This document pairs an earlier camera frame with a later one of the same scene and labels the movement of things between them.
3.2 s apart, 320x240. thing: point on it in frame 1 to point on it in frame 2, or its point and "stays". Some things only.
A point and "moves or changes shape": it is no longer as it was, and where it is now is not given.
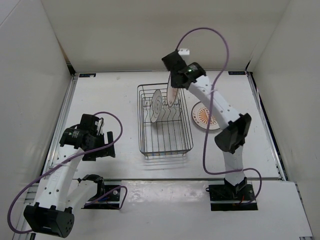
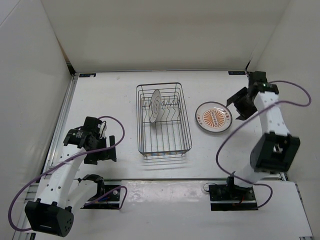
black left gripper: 92,156 stays
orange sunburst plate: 200,116 moves or changes shape
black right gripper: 173,85 to 245,113
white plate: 156,106 stays
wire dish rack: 163,129 stays
